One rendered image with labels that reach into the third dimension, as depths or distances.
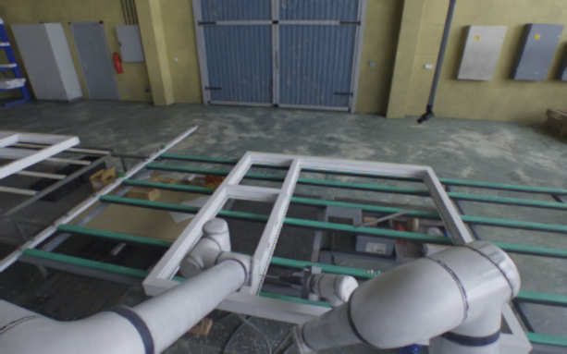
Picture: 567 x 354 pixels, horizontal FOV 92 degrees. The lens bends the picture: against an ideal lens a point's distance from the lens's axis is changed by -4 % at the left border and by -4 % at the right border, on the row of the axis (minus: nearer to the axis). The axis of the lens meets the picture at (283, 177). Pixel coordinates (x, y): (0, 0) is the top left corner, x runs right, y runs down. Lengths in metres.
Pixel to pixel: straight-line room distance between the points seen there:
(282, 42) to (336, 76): 1.50
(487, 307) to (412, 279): 0.14
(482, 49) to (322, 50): 3.39
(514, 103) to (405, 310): 8.05
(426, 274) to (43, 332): 0.52
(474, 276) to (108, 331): 0.54
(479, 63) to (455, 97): 0.85
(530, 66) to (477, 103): 1.17
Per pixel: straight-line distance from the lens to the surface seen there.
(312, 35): 7.28
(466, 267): 0.56
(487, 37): 7.68
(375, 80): 7.43
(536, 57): 8.13
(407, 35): 7.01
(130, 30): 8.89
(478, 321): 0.60
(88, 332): 0.46
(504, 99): 8.30
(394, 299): 0.50
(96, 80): 10.21
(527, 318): 1.66
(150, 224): 2.27
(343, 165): 2.33
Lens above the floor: 1.89
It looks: 28 degrees down
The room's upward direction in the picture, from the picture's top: straight up
